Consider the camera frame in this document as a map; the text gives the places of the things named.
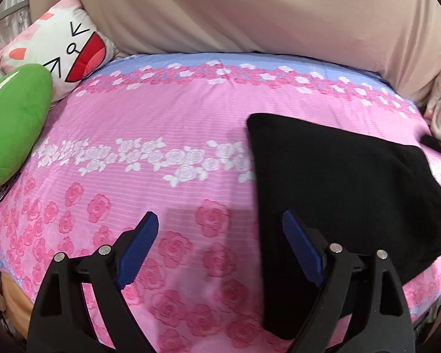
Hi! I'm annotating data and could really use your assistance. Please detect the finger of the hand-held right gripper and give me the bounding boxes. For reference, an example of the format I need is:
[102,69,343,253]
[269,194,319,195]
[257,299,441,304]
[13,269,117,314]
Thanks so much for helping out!
[419,135,441,164]

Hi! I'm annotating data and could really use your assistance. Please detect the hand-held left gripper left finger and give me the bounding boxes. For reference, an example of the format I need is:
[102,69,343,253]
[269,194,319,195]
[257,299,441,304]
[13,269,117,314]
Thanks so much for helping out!
[26,211,159,353]

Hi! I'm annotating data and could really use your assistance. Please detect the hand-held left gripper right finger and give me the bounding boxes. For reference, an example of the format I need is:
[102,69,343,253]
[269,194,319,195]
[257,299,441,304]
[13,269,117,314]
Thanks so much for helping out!
[281,209,415,353]

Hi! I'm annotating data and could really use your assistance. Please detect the black pants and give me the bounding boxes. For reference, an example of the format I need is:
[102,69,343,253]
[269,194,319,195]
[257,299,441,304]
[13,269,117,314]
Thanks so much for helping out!
[246,113,441,341]

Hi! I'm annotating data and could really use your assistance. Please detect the pink floral bedsheet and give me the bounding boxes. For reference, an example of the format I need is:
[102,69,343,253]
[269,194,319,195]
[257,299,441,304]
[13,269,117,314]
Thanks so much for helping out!
[0,52,441,353]

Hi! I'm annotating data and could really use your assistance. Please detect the orange cloth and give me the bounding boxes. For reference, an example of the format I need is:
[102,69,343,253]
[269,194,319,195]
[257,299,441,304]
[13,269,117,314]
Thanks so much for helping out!
[0,270,35,339]

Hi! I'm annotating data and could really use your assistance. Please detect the green plush pillow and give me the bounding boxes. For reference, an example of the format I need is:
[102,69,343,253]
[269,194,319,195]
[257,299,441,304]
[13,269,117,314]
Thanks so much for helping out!
[0,64,54,194]

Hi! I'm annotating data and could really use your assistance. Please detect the cartoon face pillow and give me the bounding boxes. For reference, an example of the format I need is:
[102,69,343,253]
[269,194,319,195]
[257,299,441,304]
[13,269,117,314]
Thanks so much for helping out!
[0,0,118,104]

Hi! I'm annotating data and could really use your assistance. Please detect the beige blanket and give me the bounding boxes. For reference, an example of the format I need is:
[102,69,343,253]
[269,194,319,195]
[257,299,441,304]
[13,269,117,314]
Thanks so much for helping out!
[27,0,441,109]

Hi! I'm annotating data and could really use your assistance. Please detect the sheer white curtain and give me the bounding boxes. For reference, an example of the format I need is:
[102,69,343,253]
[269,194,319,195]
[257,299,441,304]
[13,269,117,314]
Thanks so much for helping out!
[0,7,31,81]

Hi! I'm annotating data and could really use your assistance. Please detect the metal bed rail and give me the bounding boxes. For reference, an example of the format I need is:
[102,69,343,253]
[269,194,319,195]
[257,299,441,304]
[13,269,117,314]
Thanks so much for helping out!
[0,2,32,32]

